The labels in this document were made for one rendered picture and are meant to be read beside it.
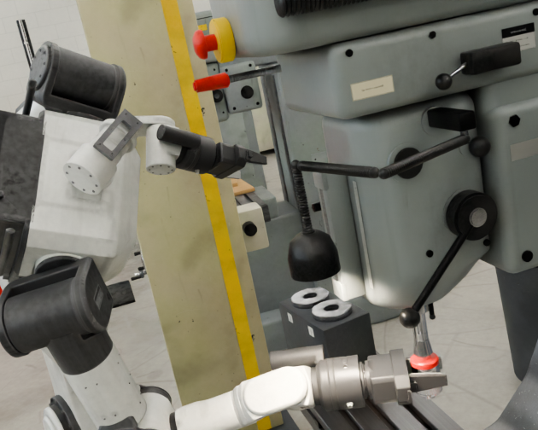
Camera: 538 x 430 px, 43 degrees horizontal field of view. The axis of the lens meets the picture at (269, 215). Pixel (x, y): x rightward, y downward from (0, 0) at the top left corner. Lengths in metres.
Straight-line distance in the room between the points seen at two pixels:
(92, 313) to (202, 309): 1.86
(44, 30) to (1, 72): 0.82
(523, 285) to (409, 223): 2.10
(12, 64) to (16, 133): 8.78
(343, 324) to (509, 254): 0.53
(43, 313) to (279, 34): 0.53
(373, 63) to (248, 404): 0.59
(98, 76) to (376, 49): 0.56
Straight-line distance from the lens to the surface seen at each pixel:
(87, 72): 1.26
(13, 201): 1.12
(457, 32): 0.96
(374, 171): 0.80
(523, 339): 3.22
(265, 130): 9.49
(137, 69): 2.67
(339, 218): 1.02
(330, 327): 1.47
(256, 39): 0.87
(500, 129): 1.01
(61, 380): 1.54
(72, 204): 1.13
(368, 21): 0.89
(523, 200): 1.05
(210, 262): 2.83
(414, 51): 0.93
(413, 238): 0.99
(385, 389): 1.16
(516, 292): 3.10
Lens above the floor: 1.77
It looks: 16 degrees down
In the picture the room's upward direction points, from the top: 11 degrees counter-clockwise
